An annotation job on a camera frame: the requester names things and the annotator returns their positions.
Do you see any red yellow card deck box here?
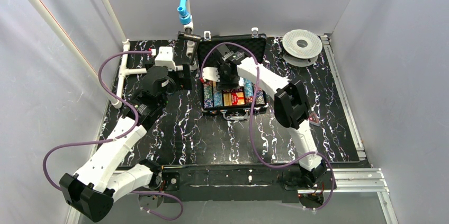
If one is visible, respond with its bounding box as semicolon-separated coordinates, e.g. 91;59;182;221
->
223;89;245;106

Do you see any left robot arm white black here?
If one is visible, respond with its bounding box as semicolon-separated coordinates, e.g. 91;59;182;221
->
59;65;192;222

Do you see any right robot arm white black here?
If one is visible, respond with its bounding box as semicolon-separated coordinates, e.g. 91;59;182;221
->
209;42;327;187

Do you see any chip row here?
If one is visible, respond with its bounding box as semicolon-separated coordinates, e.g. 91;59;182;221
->
203;81;213;109
244;78;254;105
213;89;223;107
255;88;265;105

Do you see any black poker chip case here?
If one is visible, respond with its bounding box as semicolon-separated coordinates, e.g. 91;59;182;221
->
197;27;268;121

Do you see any chip row far left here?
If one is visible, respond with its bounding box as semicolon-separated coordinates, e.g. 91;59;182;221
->
203;81;213;109

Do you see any chip row far right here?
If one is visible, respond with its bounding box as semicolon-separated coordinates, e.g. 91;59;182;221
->
255;88;265;105

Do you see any metal pole with clamp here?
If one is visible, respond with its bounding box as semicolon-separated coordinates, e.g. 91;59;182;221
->
178;15;201;63

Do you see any grey filament spool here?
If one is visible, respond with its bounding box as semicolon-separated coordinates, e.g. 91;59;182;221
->
281;29;323;67

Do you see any triangular red black token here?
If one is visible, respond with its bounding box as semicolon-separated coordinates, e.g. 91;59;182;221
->
309;112;320;127

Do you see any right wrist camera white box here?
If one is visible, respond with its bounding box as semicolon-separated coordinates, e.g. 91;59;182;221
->
202;67;220;82

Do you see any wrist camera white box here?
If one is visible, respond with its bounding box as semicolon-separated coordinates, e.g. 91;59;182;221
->
202;67;220;82
155;46;176;71

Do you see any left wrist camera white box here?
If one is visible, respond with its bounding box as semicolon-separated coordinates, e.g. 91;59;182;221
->
155;46;176;71

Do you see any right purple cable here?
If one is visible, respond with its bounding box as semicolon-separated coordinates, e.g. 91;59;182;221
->
200;42;336;212

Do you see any purple cable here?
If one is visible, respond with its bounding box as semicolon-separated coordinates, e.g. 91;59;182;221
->
42;50;184;221
200;42;336;212

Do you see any white PVC pipe frame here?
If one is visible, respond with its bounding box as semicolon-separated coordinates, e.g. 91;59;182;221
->
3;0;198;110

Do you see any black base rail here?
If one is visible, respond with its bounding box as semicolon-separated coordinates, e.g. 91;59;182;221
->
115;160;346;204

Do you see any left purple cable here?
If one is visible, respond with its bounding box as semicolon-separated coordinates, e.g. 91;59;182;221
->
42;50;184;221

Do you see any aluminium rail frame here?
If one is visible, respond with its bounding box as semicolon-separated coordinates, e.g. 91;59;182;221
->
311;34;398;223

